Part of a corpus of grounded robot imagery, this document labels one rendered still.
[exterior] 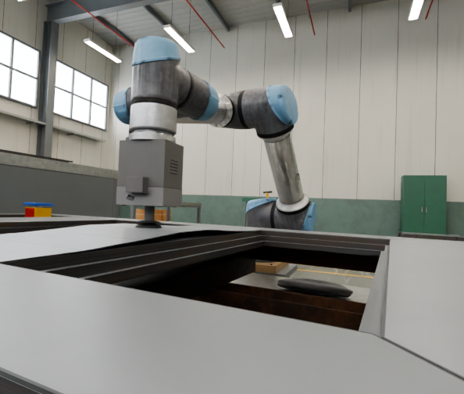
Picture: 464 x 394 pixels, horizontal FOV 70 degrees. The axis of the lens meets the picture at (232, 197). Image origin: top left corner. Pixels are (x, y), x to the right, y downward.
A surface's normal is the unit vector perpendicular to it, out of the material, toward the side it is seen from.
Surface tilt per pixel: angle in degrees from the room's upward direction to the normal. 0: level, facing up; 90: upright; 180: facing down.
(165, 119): 90
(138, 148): 90
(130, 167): 90
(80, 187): 90
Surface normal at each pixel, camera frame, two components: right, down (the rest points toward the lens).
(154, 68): 0.14, -0.02
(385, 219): -0.35, -0.04
